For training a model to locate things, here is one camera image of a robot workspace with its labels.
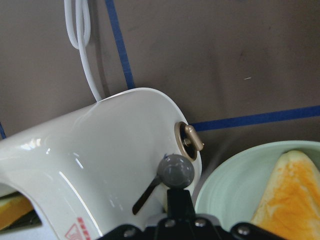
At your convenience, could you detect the orange-crust bread slice in toaster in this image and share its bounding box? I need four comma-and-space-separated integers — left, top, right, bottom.
0, 194, 34, 230

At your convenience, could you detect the light green round plate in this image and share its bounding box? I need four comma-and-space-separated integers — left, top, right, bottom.
195, 140, 320, 231

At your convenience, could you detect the white two-slot toaster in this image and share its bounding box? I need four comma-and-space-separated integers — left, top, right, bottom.
0, 87, 205, 240

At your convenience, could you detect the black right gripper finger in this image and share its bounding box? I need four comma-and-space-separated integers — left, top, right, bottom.
167, 189, 196, 221

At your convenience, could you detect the white toaster power cable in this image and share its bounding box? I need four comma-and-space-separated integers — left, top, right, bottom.
63, 0, 103, 103

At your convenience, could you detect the triangular toast on plate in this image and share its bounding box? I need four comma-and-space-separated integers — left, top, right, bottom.
251, 150, 320, 240

